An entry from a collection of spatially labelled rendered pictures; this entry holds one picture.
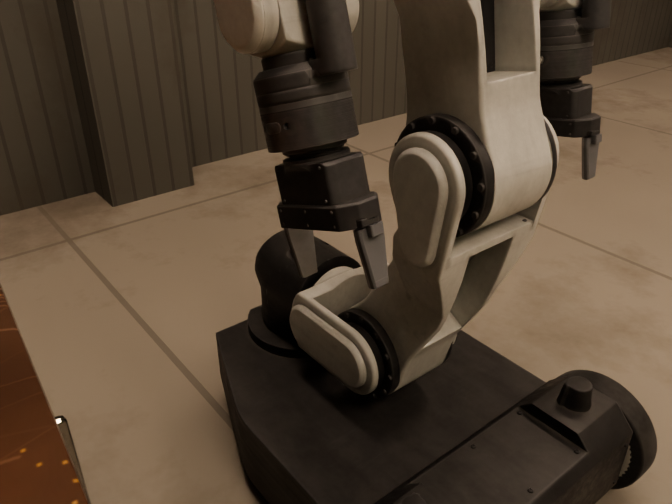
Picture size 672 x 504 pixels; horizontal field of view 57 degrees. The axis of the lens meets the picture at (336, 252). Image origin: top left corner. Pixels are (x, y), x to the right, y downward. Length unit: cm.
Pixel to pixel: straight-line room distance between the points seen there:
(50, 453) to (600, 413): 80
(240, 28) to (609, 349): 120
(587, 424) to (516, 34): 57
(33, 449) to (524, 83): 57
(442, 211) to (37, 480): 46
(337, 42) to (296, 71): 4
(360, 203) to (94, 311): 118
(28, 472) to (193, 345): 105
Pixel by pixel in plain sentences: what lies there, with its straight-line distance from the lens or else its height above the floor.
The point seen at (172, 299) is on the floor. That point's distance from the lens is 164.
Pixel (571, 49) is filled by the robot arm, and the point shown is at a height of 72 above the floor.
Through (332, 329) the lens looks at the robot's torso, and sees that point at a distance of 94.
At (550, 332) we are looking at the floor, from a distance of 155.
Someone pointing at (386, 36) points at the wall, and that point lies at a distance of 291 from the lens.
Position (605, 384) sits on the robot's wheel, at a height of 20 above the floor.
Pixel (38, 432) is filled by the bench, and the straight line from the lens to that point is 46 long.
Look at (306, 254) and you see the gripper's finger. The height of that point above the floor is 55.
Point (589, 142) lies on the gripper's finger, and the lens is 91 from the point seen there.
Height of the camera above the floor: 88
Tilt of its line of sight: 29 degrees down
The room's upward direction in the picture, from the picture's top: straight up
